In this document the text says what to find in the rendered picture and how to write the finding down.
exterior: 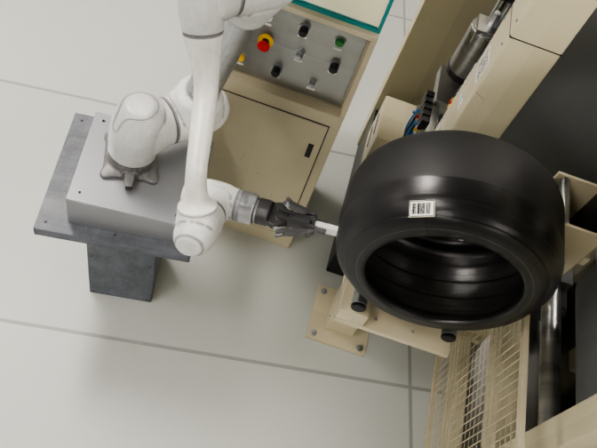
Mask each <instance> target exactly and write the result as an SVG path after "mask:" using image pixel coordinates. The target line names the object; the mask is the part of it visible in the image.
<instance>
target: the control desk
mask: <svg viewBox="0 0 597 448"><path fill-rule="evenodd" d="M378 37H379V34H377V33H374V32H372V31H369V30H367V29H364V28H360V27H357V26H355V25H352V24H350V23H347V22H344V21H342V20H338V19H335V18H332V17H330V16H328V15H325V14H322V13H319V12H316V11H313V10H310V9H308V8H306V7H303V6H300V5H297V4H294V3H289V4H288V5H287V6H286V7H283V8H282V9H281V10H280V11H279V12H278V13H277V14H276V15H275V16H273V17H272V18H271V19H270V20H269V21H268V22H267V23H266V24H265V25H263V26H262V27H261V28H257V29H255V30H254V32H253V34H252V36H251V38H250V40H249V42H248V43H247V45H246V47H245V48H244V50H243V53H242V55H241V56H240V58H239V60H238V61H237V63H236V65H235V67H234V69H233V71H232V73H231V74H230V76H229V78H228V79H227V82H226V83H225V85H224V87H223V89H222V90H223V91H224V92H225V94H226V95H227V97H228V100H229V104H230V113H229V117H228V119H227V120H226V122H225V123H224V124H223V125H222V126H221V127H220V128H218V130H217V131H215V132H213V134H212V140H211V141H212V142H213V144H212V149H211V157H210V162H209V166H208V171H207V179H211V180H218V181H222V182H225V183H227V184H230V185H232V186H234V187H235V188H239V189H241V190H245V191H248V192H251V193H255V194H258V195H259V199H260V198H265V199H269V200H272V201H273V202H275V203H279V202H280V203H282V202H284V201H285V200H286V197H289V198H290V199H291V200H292V201H293V202H295V203H297V204H300V205H302V206H305V207H306V206H307V204H308V202H309V199H310V197H311V195H312V193H313V191H314V187H315V185H316V183H317V181H318V179H319V177H320V174H321V172H322V168H323V167H324V165H325V162H326V160H327V158H328V155H329V153H330V150H331V148H332V146H333V143H334V141H335V139H336V137H337V135H338V131H339V129H340V127H341V125H342V123H343V121H344V118H345V116H346V112H347V111H348V109H349V106H350V104H351V102H352V99H353V97H354V94H355V92H356V90H357V87H358V85H359V83H360V81H361V79H362V75H363V73H364V70H365V69H366V67H367V64H368V62H369V60H370V56H371V54H372V52H373V50H374V48H375V45H376V43H377V41H378ZM223 226H224V227H227V228H231V229H234V230H236V231H239V232H242V233H244V234H247V235H250V236H255V237H257V238H260V239H263V240H266V241H268V242H271V243H274V244H278V245H280V246H283V247H286V248H289V247H290V245H291V241H292V239H293V237H294V236H280V237H275V232H274V230H273V229H272V228H270V227H269V226H261V225H258V224H255V223H254V221H253V222H252V224H251V225H248V224H244V223H241V222H238V221H233V220H227V221H226V222H225V223H224V224H223Z"/></svg>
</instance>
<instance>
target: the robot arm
mask: <svg viewBox="0 0 597 448"><path fill-rule="evenodd" d="M291 1H292V0H177V2H178V14H179V21H180V26H181V30H182V35H183V39H184V42H185V45H186V48H187V54H188V58H189V60H190V64H191V69H192V75H190V76H186V77H184V78H183V79H182V80H181V81H180V82H179V83H178V84H177V85H176V86H175V87H174V88H173V89H172V90H171V91H170V92H169V94H166V95H164V96H162V97H159V98H157V97H156V96H155V95H153V94H150V93H147V92H133V93H130V94H128V95H126V96H125V97H123V98H122V99H121V100H120V101H119V102H118V104H117V105H116V107H115V109H114V111H113V114H112V116H111V120H110V124H109V129H108V132H107V133H105V135H104V141H105V144H106V145H105V153H104V161H103V166H102V169H101V170H100V173H99V176H100V177H101V178H102V179H105V180H107V179H119V180H124V189H125V190H129V191H131V190H132V187H133V183H134V181H139V182H145V183H148V184H150V185H156V184H157V182H158V176H157V157H158V154H159V153H161V152H162V151H164V150H165V149H167V148H168V147H170V146H171V145H173V144H177V143H180V142H185V141H188V148H187V164H186V174H185V185H184V187H183V189H182V191H181V195H180V201H179V203H178V209H177V215H176V220H175V229H174V231H173V242H174V245H175V247H176V248H177V250H178V251H179V252H181V253H183V254H185V255H187V256H200V255H202V254H204V253H206V252H207V251H209V250H210V248H212V246H213V245H214V244H215V242H216V241H217V239H218V237H219V235H220V232H221V230H222V228H223V224H224V223H225V222H226V221H227V220H233V221H238V222H241V223H244V224H248V225H251V224H252V222H253V221H254V223H255V224H258V225H261V226H269V227H270V228H272V229H273V230H274V232H275V237H280V236H295V237H310V236H311V235H312V234H313V233H316V234H320V235H325V234H328V235H332V236H337V231H338V226H334V225H331V224H328V223H329V222H328V221H324V220H318V219H317V216H316V212H314V211H312V210H310V209H308V208H306V207H305V206H302V205H300V204H297V203H295V202H293V201H292V200H291V199H290V198H289V197H286V200H285V201H284V202H282V203H280V202H279V203H275V202H273V201H272V200H269V199H265V198H260V199H259V195H258V194H255V193H251V192H248V191H245V190H241V189H239V188H235V187H234V186H232V185H230V184H227V183H225V182H222V181H218V180H211V179H207V171H208V163H209V157H210V151H211V140H212V134H213V132H215V131H217V130H218V128H220V127H221V126H222V125H223V124H224V123H225V122H226V120H227V119H228V117H229V113H230V104H229V100H228V97H227V95H226V94H225V92H224V91H223V90H222V89H223V87H224V85H225V83H226V82H227V79H228V78H229V76H230V74H231V73H232V71H233V69H234V67H235V65H236V63H237V61H238V60H239V58H240V56H241V55H242V53H243V50H244V48H245V47H246V45H247V43H248V42H249V40H250V38H251V36H252V34H253V32H254V30H255V29H257V28H261V27H262V26H263V25H265V24H266V23H267V22H268V21H269V20H270V19H271V18H272V17H273V16H275V15H276V14H277V13H278V12H279V11H280V10H281V9H282V8H283V7H286V6H287V5H288V4H289V3H290V2H291ZM288 208H290V210H289V209H288ZM282 227H285V228H282Z"/></svg>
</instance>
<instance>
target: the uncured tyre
mask: <svg viewBox="0 0 597 448"><path fill-rule="evenodd" d="M351 181H352V183H351ZM351 181H350V184H349V188H348V191H347V194H346V201H345V204H344V208H343V212H342V215H341V219H340V222H339V225H338V241H337V240H336V248H337V257H338V264H339V265H340V268H341V270H342V271H343V273H344V275H345V276H346V278H347V279H348V280H349V282H350V283H351V284H352V285H353V287H354V288H355V289H356V291H358V292H359V293H360V294H361V295H362V296H363V298H364V299H366V300H367V301H368V302H370V303H371V304H372V305H374V306H375V307H377V308H379V309H381V310H383V311H385V312H387V313H388V314H390V315H392V316H395V317H398V318H400V319H402V320H405V321H408V322H411V323H414V324H419V325H423V326H427V327H432V328H437V329H443V330H452V331H478V330H486V329H492V328H497V327H500V326H504V325H508V324H511V323H514V322H516V321H519V320H521V319H523V318H524V317H525V316H527V315H529V314H531V313H532V312H534V311H535V310H537V309H538V308H540V307H542V306H543V305H544V304H546V303H547V302H548V301H549V300H550V299H551V298H552V296H553V295H554V293H555V292H556V290H557V288H558V286H559V283H560V281H561V277H562V274H563V270H564V249H565V208H564V203H563V199H562V196H561V192H560V190H559V188H558V185H557V183H556V181H555V180H554V178H553V176H552V174H551V173H550V172H549V171H548V170H547V169H546V168H545V167H544V166H543V165H542V164H541V163H540V162H539V161H538V160H537V159H536V158H535V157H533V156H532V155H530V154H529V153H527V152H526V151H524V150H522V149H520V148H518V147H516V146H515V145H513V144H510V143H508V142H505V141H503V140H499V139H497V138H494V137H491V136H488V135H485V134H481V133H477V132H467V131H457V130H440V131H430V132H420V133H414V134H411V135H407V136H404V137H401V138H399V139H396V140H392V141H390V142H388V143H387V144H385V145H383V146H381V147H380V148H378V149H376V150H375V151H373V152H372V153H371V154H370V155H369V156H367V157H366V159H365V160H364V161H363V162H362V164H361V165H360V166H359V168H358V169H357V171H356V172H355V174H354V176H353V178H352V180H351ZM350 185H351V187H350ZM348 192H349V193H348ZM415 200H435V216H434V217H412V218H409V207H410V201H415Z"/></svg>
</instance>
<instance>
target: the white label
mask: <svg viewBox="0 0 597 448"><path fill-rule="evenodd" d="M434 216H435V200H415V201H410V207H409V218H412V217H434Z"/></svg>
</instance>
